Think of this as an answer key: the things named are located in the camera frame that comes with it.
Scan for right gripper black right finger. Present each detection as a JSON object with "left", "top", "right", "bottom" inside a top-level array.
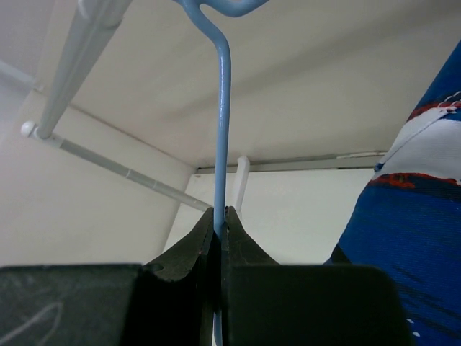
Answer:
[{"left": 221, "top": 207, "right": 412, "bottom": 345}]

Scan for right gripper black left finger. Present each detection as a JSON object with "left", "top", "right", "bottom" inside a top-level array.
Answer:
[{"left": 1, "top": 210, "right": 215, "bottom": 345}]

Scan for blue patterned trousers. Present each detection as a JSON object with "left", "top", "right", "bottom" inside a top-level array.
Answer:
[{"left": 328, "top": 48, "right": 460, "bottom": 345}]

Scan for white clothes rack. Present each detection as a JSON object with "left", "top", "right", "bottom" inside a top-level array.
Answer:
[{"left": 0, "top": 0, "right": 251, "bottom": 217}]

